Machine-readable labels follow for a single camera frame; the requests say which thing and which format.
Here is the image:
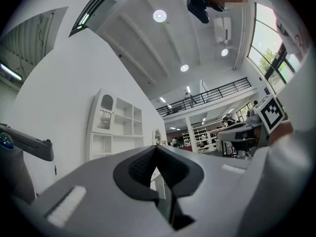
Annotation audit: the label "white open shelf cabinet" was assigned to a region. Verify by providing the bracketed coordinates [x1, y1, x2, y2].
[85, 88, 145, 162]

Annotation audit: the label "large black-framed window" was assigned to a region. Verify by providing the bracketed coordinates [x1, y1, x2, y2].
[247, 2, 303, 95]

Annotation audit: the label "black ceiling light track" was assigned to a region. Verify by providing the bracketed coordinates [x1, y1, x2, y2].
[68, 0, 124, 37]

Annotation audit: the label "white storage racks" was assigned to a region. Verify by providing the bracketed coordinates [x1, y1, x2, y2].
[181, 126, 218, 154]

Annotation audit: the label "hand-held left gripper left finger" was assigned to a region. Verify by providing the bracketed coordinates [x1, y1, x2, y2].
[14, 144, 175, 237]

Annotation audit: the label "person's right hand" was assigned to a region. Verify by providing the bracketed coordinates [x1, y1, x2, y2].
[268, 121, 295, 147]

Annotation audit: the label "small white arched mirror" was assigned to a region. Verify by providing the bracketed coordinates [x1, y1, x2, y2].
[151, 128, 162, 146]

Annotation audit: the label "long tube light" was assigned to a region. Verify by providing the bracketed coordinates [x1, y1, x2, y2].
[0, 63, 23, 81]

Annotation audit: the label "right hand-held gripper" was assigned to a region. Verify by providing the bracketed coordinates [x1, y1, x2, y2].
[217, 94, 288, 143]

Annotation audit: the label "white ceiling air conditioner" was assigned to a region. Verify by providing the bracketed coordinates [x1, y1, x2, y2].
[212, 16, 233, 44]

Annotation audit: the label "black balcony railing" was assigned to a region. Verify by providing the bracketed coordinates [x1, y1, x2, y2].
[156, 77, 252, 118]

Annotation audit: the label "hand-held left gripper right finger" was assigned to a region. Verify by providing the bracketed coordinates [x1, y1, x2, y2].
[151, 144, 257, 237]

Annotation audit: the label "dark grey device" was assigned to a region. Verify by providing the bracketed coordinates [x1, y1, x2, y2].
[0, 123, 57, 205]

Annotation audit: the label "black head-worn camera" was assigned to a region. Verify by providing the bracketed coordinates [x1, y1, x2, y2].
[184, 0, 210, 24]

